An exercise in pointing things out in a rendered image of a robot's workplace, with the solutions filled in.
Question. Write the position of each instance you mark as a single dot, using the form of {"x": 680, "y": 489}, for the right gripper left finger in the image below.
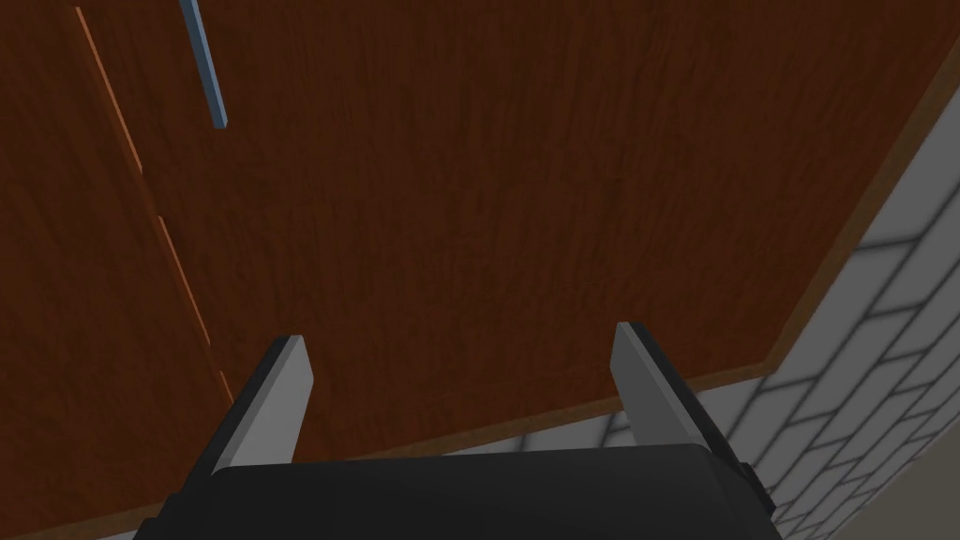
{"x": 268, "y": 416}

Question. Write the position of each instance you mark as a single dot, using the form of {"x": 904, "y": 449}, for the brown wooden cupboard door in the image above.
{"x": 480, "y": 225}
{"x": 82, "y": 315}

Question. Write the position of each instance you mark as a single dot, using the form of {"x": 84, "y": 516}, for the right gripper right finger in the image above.
{"x": 654, "y": 397}

